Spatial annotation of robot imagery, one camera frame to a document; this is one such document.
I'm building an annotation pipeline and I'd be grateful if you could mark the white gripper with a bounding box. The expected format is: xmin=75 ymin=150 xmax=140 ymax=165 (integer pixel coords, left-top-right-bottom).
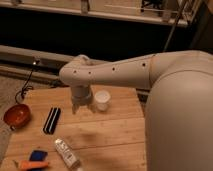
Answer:
xmin=71 ymin=86 xmax=95 ymax=114

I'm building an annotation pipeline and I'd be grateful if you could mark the white plastic bottle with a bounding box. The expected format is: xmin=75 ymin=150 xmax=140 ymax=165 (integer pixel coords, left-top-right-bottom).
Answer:
xmin=54 ymin=139 xmax=79 ymax=169

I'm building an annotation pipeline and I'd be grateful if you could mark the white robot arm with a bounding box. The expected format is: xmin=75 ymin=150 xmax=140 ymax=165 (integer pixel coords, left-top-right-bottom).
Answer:
xmin=59 ymin=50 xmax=213 ymax=171

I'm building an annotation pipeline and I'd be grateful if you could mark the orange ceramic bowl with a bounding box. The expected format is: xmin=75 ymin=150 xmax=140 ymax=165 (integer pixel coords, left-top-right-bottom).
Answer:
xmin=3 ymin=104 xmax=31 ymax=129

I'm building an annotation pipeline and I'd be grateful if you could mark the black rectangular case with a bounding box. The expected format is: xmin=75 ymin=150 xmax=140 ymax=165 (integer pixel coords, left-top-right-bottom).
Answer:
xmin=43 ymin=107 xmax=61 ymax=134

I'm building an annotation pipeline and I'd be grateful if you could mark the metal diagonal rod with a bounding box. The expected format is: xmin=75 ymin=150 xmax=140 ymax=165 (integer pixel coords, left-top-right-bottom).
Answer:
xmin=163 ymin=0 xmax=188 ymax=52

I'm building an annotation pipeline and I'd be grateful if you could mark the black cable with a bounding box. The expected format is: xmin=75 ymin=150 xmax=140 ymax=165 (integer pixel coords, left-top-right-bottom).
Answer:
xmin=14 ymin=59 xmax=40 ymax=105

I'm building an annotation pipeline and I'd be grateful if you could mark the grey floor rail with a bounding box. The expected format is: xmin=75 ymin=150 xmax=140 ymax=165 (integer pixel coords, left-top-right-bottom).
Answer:
xmin=0 ymin=44 xmax=108 ymax=84

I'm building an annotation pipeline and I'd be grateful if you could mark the orange handled tool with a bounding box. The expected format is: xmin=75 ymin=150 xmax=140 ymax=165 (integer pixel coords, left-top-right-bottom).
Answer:
xmin=14 ymin=161 xmax=49 ymax=170

